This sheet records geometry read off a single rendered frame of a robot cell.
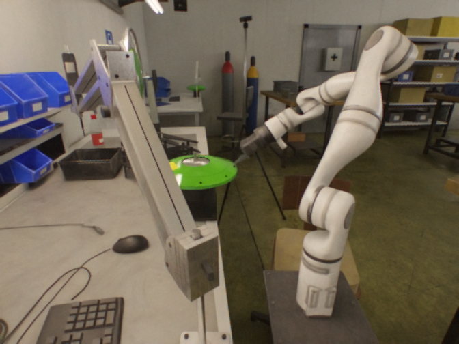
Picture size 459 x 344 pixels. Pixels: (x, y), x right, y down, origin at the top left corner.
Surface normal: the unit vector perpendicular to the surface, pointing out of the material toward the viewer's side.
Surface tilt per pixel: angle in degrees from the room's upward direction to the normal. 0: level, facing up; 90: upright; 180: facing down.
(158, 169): 47
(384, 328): 0
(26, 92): 88
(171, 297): 0
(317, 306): 90
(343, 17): 90
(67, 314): 6
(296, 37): 90
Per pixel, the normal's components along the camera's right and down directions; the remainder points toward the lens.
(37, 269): 0.00, -0.93
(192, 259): 0.62, 0.30
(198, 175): 0.07, -0.73
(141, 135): 0.45, -0.41
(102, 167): 0.11, 0.43
